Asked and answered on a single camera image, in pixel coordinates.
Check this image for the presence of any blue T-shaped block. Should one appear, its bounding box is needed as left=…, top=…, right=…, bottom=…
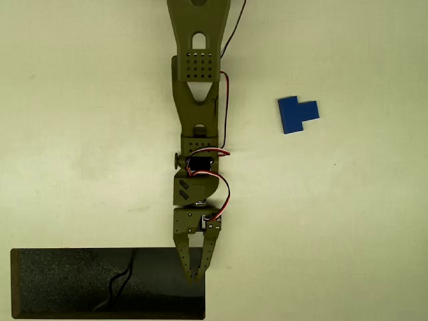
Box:
left=277, top=96, right=320, bottom=135

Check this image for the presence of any black rectangular tray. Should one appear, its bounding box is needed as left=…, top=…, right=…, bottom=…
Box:
left=9, top=247, right=207, bottom=321

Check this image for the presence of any red white black servo cable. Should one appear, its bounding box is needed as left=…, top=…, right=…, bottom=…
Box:
left=185, top=70, right=232, bottom=177
left=190, top=170, right=233, bottom=223

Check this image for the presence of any thin black cable in tray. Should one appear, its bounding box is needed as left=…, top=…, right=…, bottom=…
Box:
left=92, top=250, right=138, bottom=312

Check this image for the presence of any red black arm cable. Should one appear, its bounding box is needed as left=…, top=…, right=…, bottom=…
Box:
left=219, top=0, right=247, bottom=57

